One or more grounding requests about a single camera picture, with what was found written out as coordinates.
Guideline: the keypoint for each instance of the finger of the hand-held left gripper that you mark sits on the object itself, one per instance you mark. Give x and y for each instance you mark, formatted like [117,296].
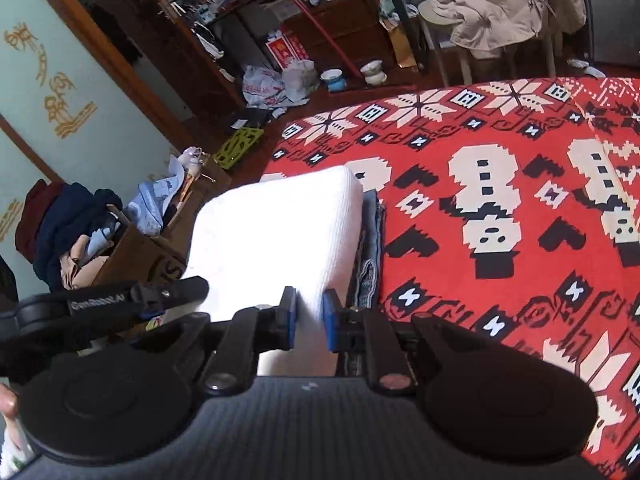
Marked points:
[172,292]

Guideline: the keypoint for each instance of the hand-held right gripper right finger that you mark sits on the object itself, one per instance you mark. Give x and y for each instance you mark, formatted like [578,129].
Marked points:
[330,322]

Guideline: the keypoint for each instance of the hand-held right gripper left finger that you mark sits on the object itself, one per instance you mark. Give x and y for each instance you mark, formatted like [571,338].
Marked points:
[294,320]

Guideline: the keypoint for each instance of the white knit vest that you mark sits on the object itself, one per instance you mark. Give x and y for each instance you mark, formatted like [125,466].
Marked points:
[280,230]

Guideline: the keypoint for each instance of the person's left hand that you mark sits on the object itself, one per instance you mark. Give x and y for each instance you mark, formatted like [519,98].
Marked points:
[7,400]

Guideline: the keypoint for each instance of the cardboard box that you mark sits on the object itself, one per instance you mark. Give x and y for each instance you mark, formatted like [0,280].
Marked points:
[140,255]

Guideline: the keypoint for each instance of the blue jeans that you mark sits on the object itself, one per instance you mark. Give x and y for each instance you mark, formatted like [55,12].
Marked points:
[371,240]

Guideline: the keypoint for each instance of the navy clothing pile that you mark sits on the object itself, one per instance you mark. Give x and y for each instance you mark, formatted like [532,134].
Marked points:
[70,225]

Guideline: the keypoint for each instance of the maroon cloth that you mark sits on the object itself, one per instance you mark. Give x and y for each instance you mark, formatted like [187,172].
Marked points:
[35,215]

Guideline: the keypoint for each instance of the green patterned box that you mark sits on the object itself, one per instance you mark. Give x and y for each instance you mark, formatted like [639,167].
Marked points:
[240,146]

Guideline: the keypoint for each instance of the red patterned blanket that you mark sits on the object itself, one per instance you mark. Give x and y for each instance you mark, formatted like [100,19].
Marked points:
[500,260]

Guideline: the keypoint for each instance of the white printed plastic bag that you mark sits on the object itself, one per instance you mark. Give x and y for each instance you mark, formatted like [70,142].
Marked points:
[270,85]

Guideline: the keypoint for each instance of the blue white mug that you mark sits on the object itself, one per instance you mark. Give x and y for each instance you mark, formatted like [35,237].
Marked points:
[331,80]

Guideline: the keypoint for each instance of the white bowl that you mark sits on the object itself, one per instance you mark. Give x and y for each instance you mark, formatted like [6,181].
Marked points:
[372,72]

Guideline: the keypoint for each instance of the red paper box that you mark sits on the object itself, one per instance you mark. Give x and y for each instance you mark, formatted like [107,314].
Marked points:
[285,51]

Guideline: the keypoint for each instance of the black storage shelf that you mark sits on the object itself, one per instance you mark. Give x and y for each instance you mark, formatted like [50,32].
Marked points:
[225,15]

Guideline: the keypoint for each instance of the beige chair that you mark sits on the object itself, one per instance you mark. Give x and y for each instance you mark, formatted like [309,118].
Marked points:
[462,67]

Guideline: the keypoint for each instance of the wooden drawer cabinet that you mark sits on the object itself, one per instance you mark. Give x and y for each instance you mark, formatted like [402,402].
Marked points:
[345,30]

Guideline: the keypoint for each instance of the beige jacket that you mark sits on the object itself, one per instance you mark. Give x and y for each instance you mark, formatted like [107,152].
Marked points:
[500,5]

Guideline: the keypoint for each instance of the crumpled white paper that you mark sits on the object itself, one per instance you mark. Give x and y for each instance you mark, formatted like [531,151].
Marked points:
[585,67]

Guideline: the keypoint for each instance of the grey refrigerator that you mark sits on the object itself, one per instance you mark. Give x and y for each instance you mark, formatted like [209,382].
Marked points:
[612,10]

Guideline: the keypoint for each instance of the wooden door frame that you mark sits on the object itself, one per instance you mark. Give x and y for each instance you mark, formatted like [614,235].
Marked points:
[150,35]

